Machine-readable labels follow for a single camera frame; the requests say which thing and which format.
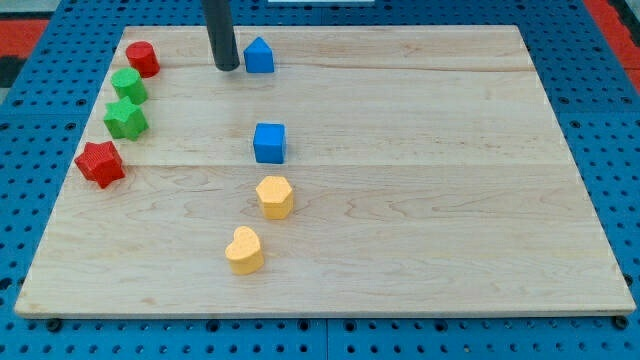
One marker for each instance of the blue cube block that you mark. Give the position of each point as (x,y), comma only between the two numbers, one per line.
(269,143)

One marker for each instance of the blue triangle block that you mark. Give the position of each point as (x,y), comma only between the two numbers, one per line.
(258,57)

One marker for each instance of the light wooden board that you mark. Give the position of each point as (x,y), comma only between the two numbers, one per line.
(431,179)

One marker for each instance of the yellow hexagon block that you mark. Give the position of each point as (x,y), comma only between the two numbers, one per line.
(275,197)

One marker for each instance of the yellow heart block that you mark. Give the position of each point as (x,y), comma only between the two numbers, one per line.
(244,254)

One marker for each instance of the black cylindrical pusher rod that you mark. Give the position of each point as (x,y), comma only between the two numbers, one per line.
(219,24)

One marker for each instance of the green star block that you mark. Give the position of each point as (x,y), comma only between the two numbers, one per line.
(124,119)

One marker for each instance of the green cylinder block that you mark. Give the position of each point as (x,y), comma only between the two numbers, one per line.
(127,82)

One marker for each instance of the red cylinder block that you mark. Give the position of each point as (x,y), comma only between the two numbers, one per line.
(141,56)

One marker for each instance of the red star block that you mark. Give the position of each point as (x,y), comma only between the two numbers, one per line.
(101,163)

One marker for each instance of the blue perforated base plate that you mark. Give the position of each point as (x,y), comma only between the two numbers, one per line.
(48,106)

